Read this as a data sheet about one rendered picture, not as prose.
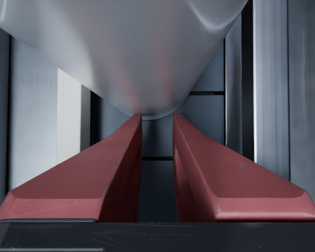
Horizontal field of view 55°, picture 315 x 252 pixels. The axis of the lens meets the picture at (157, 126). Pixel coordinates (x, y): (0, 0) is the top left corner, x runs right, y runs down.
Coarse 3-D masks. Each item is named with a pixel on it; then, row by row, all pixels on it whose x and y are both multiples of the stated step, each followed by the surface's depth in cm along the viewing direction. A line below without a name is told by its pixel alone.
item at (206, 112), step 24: (216, 72) 18; (96, 96) 18; (192, 96) 18; (216, 96) 18; (96, 120) 18; (120, 120) 18; (168, 120) 18; (192, 120) 18; (216, 120) 18; (144, 144) 18; (168, 144) 18; (144, 168) 18; (168, 168) 18; (144, 192) 18; (168, 192) 18; (144, 216) 18; (168, 216) 18
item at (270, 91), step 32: (256, 0) 10; (256, 32) 10; (256, 64) 10; (288, 64) 10; (256, 96) 10; (288, 96) 10; (256, 128) 9; (288, 128) 10; (256, 160) 9; (288, 160) 9
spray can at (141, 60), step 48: (0, 0) 2; (48, 0) 2; (96, 0) 2; (144, 0) 2; (192, 0) 3; (240, 0) 4; (48, 48) 4; (96, 48) 4; (144, 48) 4; (192, 48) 5; (144, 96) 8
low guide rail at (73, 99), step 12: (60, 72) 14; (60, 84) 14; (72, 84) 14; (60, 96) 14; (72, 96) 14; (84, 96) 15; (60, 108) 14; (72, 108) 14; (84, 108) 15; (60, 120) 14; (72, 120) 14; (84, 120) 15; (60, 132) 14; (72, 132) 14; (84, 132) 15; (60, 144) 14; (72, 144) 14; (84, 144) 15; (60, 156) 14
